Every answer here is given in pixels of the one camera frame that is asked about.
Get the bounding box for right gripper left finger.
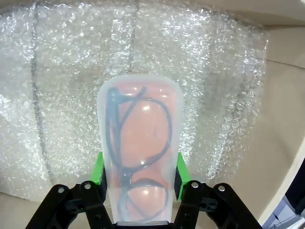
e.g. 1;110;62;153
25;152;112;229

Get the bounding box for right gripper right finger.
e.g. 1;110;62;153
171;152;263;229

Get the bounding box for black-framed glasses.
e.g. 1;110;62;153
106;86;173;221

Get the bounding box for pink translucent glasses case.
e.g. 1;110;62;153
96;74;183;226

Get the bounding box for brown cardboard shipping box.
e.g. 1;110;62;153
0;0;305;229

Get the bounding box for clear bubble wrap sheet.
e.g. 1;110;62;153
0;1;269;203

